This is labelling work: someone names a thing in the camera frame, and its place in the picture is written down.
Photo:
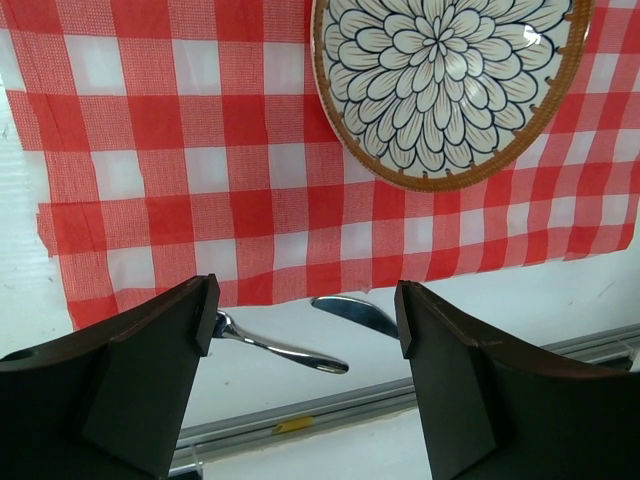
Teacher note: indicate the silver table knife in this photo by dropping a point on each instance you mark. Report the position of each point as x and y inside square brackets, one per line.
[357, 311]

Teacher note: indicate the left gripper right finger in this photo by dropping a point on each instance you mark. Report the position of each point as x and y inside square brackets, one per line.
[493, 406]

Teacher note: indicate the red white checkered cloth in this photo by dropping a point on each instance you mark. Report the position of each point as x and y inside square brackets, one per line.
[168, 139]

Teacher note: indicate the floral ceramic plate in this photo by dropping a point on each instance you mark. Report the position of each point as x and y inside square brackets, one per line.
[436, 96]

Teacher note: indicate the front aluminium rail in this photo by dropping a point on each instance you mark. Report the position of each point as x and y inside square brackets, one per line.
[202, 444]

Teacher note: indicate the silver fork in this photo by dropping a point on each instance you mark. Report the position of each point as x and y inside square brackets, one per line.
[226, 328]

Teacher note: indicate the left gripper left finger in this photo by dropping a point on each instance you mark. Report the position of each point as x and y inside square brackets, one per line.
[107, 401]

